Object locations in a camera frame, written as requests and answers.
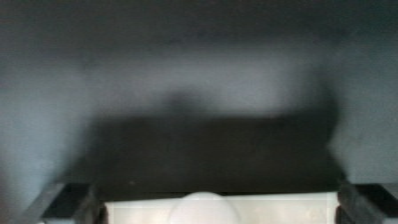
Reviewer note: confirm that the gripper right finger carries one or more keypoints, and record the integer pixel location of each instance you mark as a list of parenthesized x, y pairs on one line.
[(367, 205)]

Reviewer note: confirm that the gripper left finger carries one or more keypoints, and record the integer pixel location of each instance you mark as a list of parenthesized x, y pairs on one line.
[(65, 205)]

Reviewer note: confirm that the white front drawer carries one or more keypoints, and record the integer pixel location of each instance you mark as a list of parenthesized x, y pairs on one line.
[(204, 208)]

